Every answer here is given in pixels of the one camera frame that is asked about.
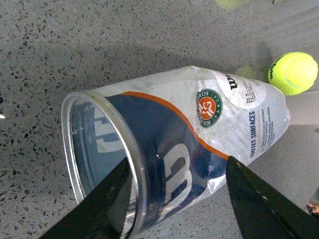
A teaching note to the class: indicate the near Wilson 3 tennis ball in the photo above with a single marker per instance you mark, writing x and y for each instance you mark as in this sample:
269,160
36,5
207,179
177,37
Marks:
293,73

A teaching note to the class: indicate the crushed Wilson tennis ball can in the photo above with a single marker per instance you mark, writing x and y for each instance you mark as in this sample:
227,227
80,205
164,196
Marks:
177,130

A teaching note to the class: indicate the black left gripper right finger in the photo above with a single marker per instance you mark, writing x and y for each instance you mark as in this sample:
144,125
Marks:
261,211

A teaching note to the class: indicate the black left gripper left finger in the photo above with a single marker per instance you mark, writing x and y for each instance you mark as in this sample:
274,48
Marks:
102,213

